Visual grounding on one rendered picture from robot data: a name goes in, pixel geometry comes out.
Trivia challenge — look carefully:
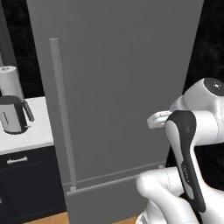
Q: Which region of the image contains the dark blue drawer front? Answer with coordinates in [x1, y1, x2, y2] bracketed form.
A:
[0, 145, 60, 174]

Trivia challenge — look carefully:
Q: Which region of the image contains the grey fridge lower drawer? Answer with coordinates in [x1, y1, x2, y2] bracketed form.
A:
[66, 165, 166, 224]

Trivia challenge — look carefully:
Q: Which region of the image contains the grey fridge door handle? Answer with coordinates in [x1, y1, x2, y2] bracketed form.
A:
[48, 38, 79, 193]

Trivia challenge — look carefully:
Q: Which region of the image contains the silver drawer handle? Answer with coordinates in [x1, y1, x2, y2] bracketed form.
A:
[6, 156, 29, 165]

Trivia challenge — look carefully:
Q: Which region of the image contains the dark blue cupboard door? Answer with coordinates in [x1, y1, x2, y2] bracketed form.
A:
[0, 165, 68, 224]

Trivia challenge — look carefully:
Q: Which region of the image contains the grey fridge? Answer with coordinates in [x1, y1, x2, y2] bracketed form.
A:
[25, 0, 205, 224]

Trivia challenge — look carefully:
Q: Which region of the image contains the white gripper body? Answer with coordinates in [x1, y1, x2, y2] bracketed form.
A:
[146, 109, 173, 130]

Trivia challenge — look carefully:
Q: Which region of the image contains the silver and black kettle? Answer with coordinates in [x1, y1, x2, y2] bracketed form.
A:
[0, 95, 35, 136]

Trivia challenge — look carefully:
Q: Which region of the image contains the grey fridge upper door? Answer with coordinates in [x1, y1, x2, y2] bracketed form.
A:
[25, 0, 205, 186]

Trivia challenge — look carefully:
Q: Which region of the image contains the white paper towel roll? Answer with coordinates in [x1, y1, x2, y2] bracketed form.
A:
[0, 66, 25, 101]

